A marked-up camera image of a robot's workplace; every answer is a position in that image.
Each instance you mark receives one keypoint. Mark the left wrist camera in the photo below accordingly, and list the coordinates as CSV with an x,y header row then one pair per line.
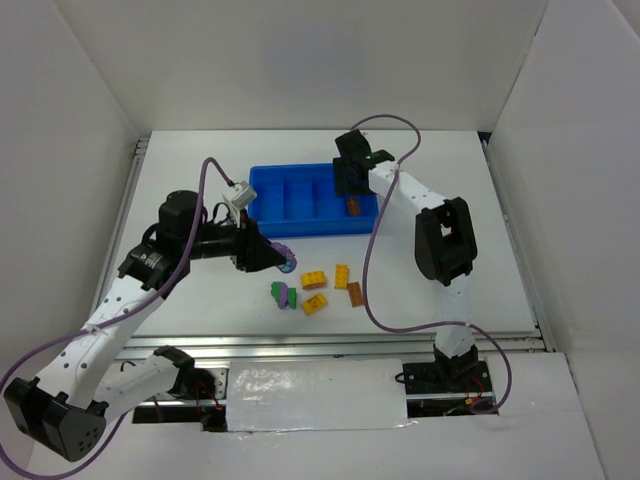
x,y
239,195

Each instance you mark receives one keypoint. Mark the purple flower lego piece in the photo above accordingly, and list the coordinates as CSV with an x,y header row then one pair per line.
x,y
290,263

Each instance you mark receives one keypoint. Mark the brown lego plate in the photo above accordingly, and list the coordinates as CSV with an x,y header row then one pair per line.
x,y
355,293
353,207

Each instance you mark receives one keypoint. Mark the yellow lego brick upper left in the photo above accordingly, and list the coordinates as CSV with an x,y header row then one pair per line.
x,y
313,280

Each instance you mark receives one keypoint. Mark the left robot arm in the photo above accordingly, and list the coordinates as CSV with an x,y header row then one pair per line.
x,y
67,406

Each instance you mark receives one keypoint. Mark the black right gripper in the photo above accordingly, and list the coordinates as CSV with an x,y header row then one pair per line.
x,y
347,171

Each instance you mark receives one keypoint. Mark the green lego brick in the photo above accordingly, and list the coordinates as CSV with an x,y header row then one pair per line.
x,y
273,290

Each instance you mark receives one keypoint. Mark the yellow lego brick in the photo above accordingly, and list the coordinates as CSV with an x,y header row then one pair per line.
x,y
314,303
313,280

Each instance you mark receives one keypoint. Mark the purple lego brick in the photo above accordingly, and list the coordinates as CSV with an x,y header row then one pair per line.
x,y
286,296

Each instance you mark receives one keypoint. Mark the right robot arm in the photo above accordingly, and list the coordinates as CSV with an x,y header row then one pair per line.
x,y
444,247

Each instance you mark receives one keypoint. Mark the yellow lego plate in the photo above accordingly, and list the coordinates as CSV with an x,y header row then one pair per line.
x,y
341,277

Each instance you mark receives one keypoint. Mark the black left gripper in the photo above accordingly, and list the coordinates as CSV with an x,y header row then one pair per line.
x,y
242,248

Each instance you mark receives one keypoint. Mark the blue divided plastic bin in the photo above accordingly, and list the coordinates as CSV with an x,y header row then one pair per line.
x,y
300,200

